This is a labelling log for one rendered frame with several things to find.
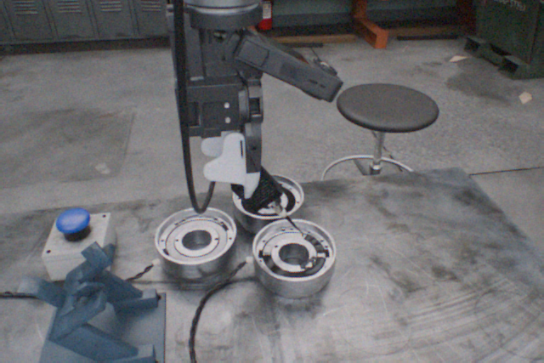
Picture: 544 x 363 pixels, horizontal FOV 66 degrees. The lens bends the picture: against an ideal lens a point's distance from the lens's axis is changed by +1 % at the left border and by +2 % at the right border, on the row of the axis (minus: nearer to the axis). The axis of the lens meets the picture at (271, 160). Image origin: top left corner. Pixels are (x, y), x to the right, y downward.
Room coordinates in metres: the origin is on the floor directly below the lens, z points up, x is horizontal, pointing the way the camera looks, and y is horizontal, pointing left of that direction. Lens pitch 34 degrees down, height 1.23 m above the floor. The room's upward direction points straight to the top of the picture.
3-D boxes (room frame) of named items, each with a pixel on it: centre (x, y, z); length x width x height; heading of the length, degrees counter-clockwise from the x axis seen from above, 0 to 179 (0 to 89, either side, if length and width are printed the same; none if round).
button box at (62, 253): (0.39, 0.25, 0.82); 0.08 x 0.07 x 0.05; 99
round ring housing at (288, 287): (0.37, -0.03, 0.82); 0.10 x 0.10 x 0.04
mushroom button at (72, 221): (0.39, 0.25, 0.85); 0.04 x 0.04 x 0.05
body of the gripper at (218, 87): (0.38, 0.05, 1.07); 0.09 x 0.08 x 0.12; 101
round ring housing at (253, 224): (0.48, 0.00, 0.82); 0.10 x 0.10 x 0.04
